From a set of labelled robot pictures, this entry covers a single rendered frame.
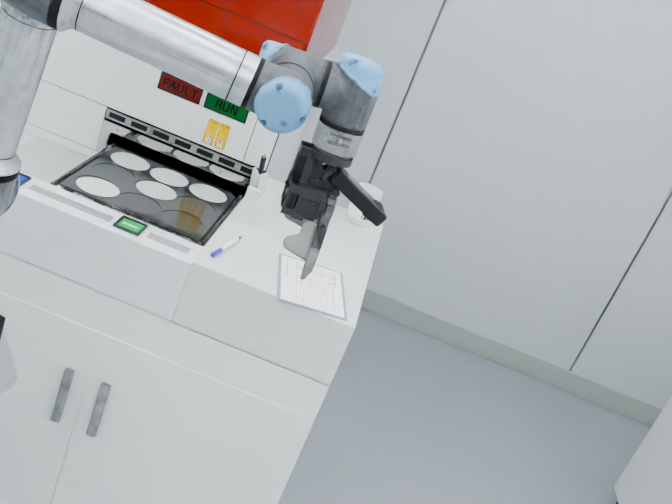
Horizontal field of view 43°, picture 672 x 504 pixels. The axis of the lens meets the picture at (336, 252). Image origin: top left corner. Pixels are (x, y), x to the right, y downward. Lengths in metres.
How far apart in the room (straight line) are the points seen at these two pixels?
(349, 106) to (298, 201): 0.17
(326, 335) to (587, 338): 2.50
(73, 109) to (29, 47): 1.03
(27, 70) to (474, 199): 2.67
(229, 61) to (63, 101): 1.27
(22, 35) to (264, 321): 0.72
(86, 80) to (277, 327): 0.96
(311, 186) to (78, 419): 0.86
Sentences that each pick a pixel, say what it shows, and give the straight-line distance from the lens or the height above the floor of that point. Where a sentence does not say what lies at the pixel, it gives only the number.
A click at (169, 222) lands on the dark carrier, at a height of 0.90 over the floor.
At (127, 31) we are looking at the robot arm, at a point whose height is 1.45.
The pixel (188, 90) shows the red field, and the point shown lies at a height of 1.10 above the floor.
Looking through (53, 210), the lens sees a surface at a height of 0.95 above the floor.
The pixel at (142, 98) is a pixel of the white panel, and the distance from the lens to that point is 2.33.
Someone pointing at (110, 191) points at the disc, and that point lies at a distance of 2.06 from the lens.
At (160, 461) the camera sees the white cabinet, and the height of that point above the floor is 0.48.
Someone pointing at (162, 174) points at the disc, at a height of 0.90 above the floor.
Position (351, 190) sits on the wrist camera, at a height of 1.30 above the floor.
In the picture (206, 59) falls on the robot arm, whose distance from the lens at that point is 1.19.
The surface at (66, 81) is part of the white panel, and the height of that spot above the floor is 1.00.
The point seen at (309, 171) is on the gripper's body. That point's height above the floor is 1.31.
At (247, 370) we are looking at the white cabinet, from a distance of 1.79.
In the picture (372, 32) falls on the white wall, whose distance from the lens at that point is 3.67.
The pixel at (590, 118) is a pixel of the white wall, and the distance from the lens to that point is 3.75.
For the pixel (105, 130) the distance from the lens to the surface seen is 2.38.
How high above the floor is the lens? 1.74
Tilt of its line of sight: 23 degrees down
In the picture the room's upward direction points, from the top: 22 degrees clockwise
